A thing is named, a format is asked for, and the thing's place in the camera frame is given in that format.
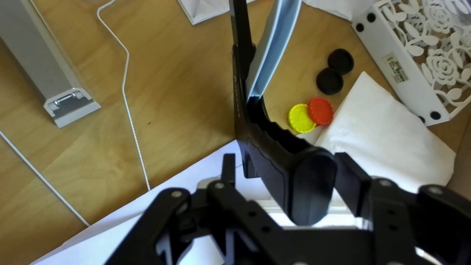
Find grey metal table leg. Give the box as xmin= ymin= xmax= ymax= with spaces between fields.
xmin=0 ymin=0 xmax=102 ymax=128

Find black bottle cap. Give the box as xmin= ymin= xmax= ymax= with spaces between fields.
xmin=327 ymin=48 xmax=355 ymax=76
xmin=316 ymin=68 xmax=344 ymax=96

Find red bottle cap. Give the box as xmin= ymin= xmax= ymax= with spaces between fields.
xmin=308 ymin=96 xmax=334 ymax=126

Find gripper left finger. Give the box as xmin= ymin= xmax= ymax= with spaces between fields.
xmin=105 ymin=154 xmax=291 ymax=265

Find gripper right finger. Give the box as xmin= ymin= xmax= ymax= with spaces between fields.
xmin=334 ymin=152 xmax=471 ymax=265

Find white paper napkin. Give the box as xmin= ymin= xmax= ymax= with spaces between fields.
xmin=297 ymin=71 xmax=457 ymax=207

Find white folded paper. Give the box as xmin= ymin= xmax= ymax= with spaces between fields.
xmin=177 ymin=0 xmax=258 ymax=25

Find white floral metal basket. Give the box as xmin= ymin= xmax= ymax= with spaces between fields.
xmin=351 ymin=0 xmax=471 ymax=127

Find yellow bottle cap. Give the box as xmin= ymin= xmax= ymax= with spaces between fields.
xmin=288 ymin=103 xmax=317 ymax=134

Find white cable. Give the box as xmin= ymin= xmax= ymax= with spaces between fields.
xmin=96 ymin=0 xmax=151 ymax=191
xmin=0 ymin=130 xmax=91 ymax=226

